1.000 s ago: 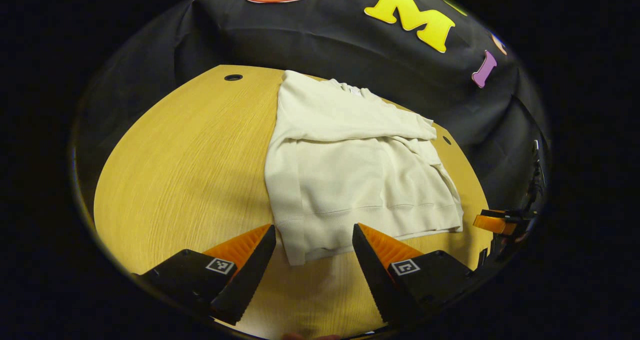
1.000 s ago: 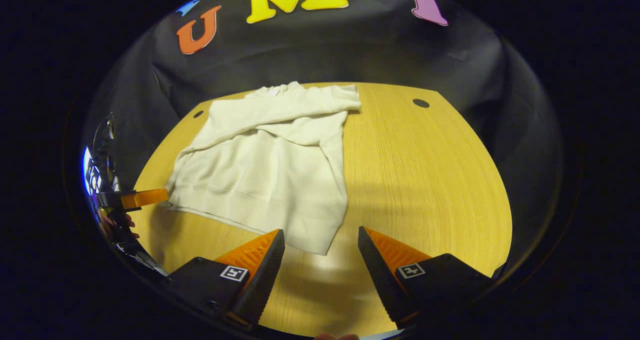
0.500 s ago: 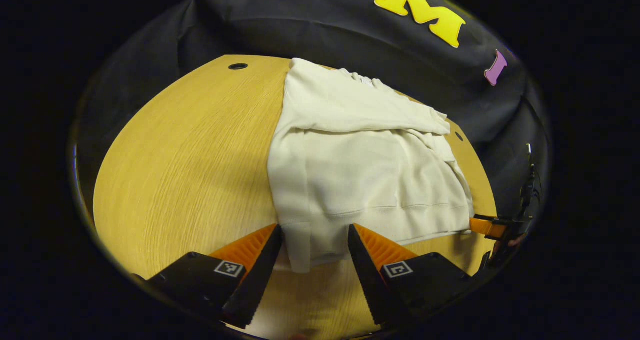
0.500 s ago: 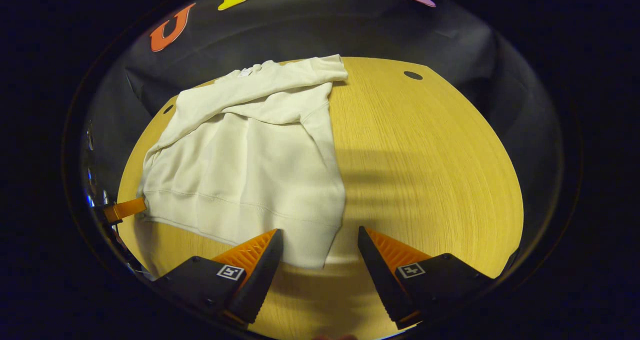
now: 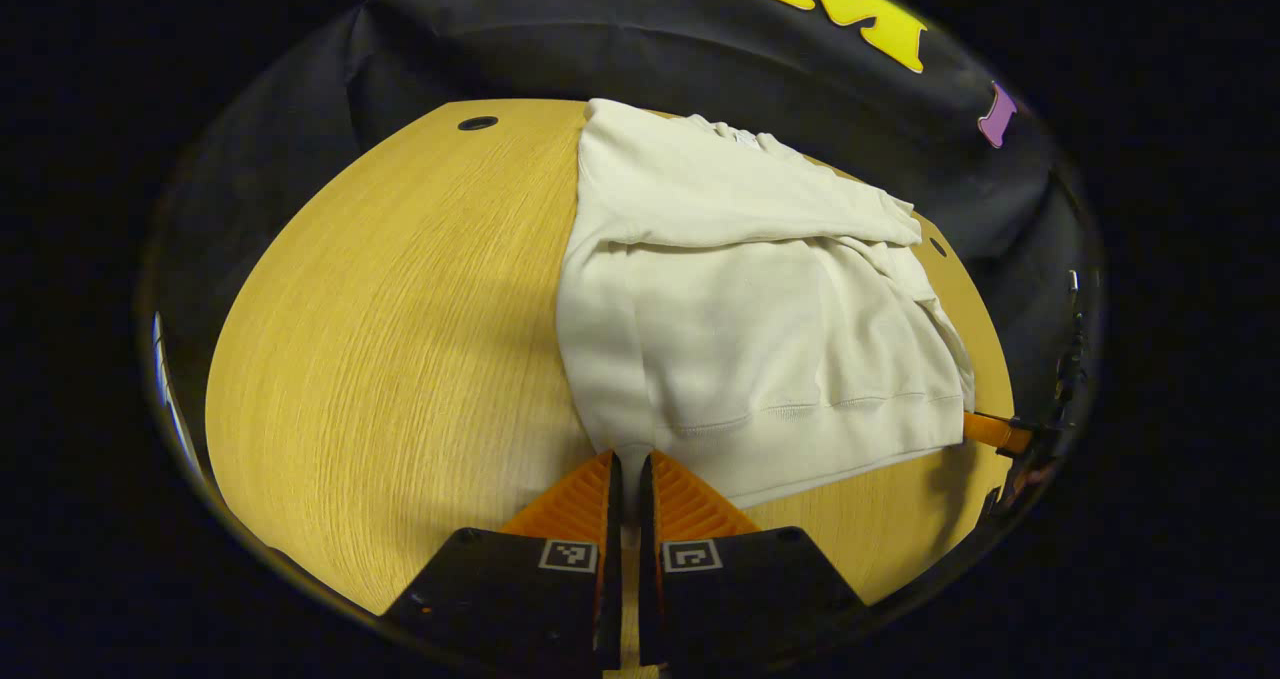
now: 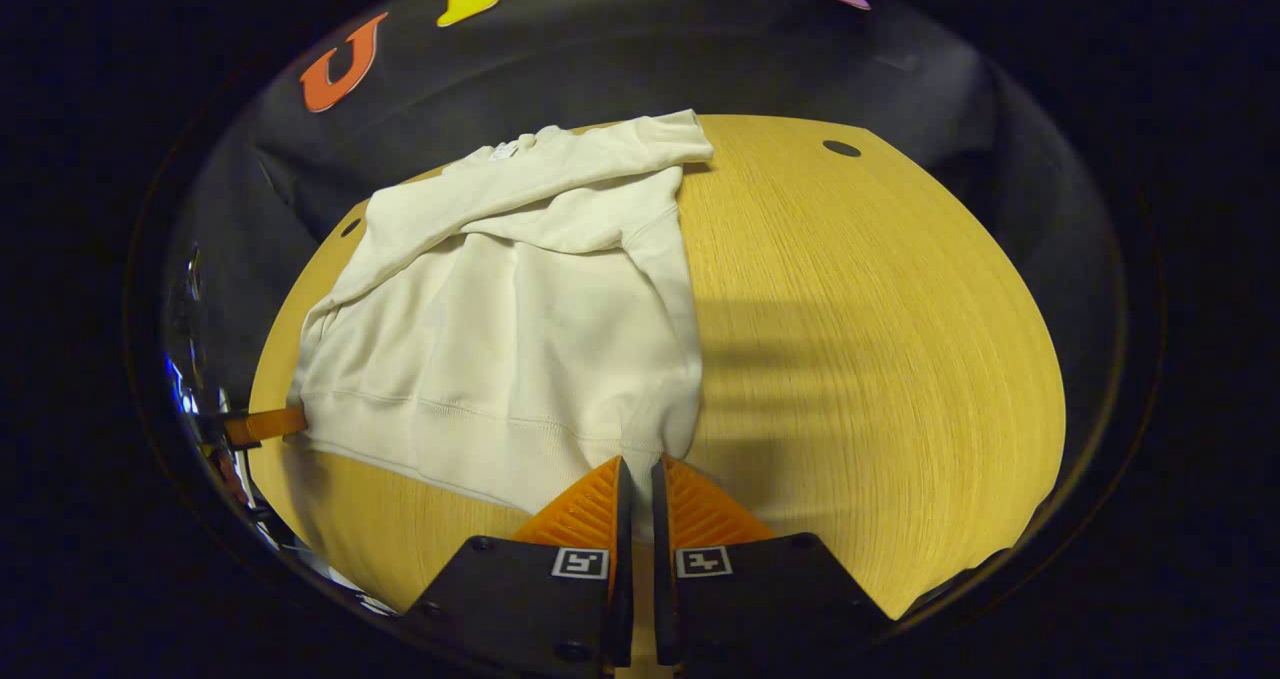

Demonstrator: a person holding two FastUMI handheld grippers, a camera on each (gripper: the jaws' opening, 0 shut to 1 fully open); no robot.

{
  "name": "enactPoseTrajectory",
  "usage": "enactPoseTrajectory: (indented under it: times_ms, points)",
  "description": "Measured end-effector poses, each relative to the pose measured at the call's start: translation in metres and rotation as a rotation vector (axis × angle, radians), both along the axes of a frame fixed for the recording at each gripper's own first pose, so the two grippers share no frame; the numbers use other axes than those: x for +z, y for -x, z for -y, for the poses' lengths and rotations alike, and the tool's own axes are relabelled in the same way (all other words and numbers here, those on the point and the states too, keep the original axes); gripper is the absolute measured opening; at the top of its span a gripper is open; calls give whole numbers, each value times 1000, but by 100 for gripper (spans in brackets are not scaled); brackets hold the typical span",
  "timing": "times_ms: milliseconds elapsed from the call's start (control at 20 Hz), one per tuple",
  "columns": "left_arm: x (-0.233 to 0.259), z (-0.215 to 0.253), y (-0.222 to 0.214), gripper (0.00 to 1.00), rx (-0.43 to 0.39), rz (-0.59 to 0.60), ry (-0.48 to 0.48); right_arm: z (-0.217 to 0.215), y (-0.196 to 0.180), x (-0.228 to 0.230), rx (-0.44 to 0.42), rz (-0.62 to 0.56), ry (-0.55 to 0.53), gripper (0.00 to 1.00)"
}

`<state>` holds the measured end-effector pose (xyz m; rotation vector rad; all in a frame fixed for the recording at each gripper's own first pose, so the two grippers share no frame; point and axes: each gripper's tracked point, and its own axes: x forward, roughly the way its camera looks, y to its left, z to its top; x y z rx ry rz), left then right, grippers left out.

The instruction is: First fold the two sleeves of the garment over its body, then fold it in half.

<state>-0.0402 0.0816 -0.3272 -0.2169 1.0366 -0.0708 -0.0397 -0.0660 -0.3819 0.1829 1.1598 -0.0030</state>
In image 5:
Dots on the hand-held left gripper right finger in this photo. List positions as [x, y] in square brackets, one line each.
[648, 559]

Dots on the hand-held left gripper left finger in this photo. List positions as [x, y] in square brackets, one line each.
[612, 559]

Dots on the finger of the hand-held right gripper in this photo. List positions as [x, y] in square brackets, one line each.
[992, 429]

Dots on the cream white garment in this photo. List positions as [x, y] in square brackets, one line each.
[750, 339]

